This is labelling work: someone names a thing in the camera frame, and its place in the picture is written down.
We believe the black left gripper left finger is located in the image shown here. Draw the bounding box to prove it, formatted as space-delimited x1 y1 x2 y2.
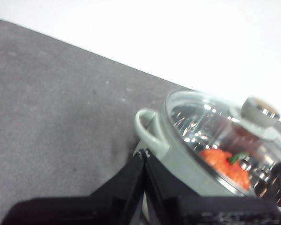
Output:
2 149 146 225

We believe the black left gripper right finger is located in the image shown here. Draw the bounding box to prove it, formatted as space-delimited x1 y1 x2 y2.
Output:
144 151 281 225

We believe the orange toy pumpkin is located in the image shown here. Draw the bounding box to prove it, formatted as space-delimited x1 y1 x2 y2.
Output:
199 149 251 189

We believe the glass lid with green knob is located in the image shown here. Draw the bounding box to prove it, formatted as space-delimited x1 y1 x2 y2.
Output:
163 90 281 215

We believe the pale green electric steamer pot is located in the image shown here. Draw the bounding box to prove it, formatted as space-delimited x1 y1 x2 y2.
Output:
133 109 246 225

